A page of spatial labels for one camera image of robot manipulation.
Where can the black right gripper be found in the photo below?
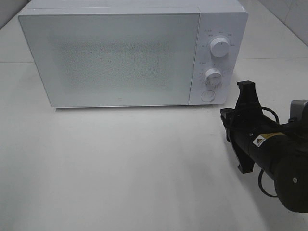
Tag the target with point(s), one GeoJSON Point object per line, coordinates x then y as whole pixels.
{"type": "Point", "coordinates": [249, 127]}

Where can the round white door release button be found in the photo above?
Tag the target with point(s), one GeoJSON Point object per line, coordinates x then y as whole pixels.
{"type": "Point", "coordinates": [208, 96]}

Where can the white microwave knob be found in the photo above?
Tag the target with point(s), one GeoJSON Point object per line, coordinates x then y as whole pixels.
{"type": "Point", "coordinates": [213, 76]}
{"type": "Point", "coordinates": [219, 46]}

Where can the white microwave door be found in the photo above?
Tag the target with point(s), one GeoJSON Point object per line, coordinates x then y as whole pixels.
{"type": "Point", "coordinates": [113, 60]}

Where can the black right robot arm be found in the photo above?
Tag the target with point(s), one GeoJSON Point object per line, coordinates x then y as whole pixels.
{"type": "Point", "coordinates": [280, 150]}

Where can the white microwave oven body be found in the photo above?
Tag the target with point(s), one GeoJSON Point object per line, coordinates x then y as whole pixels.
{"type": "Point", "coordinates": [217, 18]}

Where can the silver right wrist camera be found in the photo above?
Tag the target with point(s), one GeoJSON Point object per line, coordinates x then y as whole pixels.
{"type": "Point", "coordinates": [298, 110]}

